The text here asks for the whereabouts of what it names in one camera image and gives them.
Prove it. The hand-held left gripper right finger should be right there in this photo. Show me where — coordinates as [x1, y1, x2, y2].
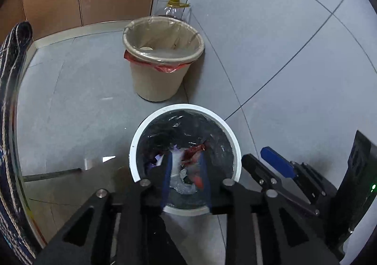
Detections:
[200, 151, 340, 265]

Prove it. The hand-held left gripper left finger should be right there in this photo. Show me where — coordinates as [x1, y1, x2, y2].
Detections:
[34, 150, 188, 265]

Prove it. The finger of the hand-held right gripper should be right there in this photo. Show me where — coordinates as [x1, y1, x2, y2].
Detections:
[242, 153, 320, 217]
[260, 146, 328, 198]

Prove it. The purple plastic glove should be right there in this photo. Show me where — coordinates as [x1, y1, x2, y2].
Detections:
[150, 144, 180, 169]

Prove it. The red snack wrapper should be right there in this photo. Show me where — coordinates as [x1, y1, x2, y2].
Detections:
[181, 143, 211, 165]

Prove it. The white bin with black liner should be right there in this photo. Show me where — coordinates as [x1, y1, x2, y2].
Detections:
[129, 104, 243, 217]

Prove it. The beige waste bin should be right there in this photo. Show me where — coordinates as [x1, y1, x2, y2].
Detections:
[123, 16, 205, 103]

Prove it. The red plastic bin liner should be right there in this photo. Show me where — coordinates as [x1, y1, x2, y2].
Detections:
[124, 50, 193, 75]

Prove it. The dark metal table bar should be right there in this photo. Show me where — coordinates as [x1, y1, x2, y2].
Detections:
[23, 168, 82, 182]

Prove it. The zigzag patterned mat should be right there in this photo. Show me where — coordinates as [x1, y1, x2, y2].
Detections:
[0, 22, 40, 265]

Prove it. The yellow-capped oil bottle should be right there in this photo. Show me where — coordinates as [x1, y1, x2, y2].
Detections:
[157, 0, 192, 23]

